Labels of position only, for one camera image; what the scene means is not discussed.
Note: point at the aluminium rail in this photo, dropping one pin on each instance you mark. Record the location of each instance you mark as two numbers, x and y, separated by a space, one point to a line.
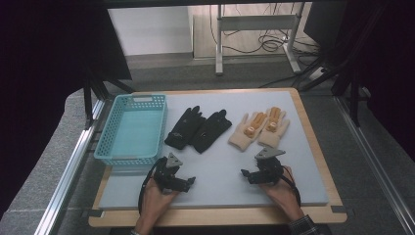
375 169
65 182

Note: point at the black glove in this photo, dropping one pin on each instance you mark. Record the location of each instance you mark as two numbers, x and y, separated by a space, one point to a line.
184 127
210 130

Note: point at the white cabinet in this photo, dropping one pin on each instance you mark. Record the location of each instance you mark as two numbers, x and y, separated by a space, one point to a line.
150 29

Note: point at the teal plastic basket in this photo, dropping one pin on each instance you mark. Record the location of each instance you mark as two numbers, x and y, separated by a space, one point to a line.
137 133

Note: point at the beige knit glove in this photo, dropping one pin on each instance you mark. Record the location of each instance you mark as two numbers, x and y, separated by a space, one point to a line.
272 135
241 137

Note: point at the person's left hand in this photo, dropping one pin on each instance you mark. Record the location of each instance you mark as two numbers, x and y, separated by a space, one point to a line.
153 202

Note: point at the dark curtain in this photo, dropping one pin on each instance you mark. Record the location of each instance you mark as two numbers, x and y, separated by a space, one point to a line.
39 81
385 65

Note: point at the person's right hand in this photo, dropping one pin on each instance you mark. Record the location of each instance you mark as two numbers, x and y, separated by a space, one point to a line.
285 196

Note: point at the white metal desk frame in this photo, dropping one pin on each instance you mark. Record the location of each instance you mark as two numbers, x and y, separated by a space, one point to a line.
257 23

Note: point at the black tripod stand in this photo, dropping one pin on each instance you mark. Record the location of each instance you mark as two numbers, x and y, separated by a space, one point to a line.
94 88
349 75

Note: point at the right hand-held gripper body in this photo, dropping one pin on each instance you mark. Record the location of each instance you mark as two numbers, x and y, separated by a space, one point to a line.
269 169

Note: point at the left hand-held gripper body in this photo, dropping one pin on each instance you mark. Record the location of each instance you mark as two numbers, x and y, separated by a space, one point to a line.
168 178

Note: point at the white power strip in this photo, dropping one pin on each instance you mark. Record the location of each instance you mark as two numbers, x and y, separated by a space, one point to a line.
317 73

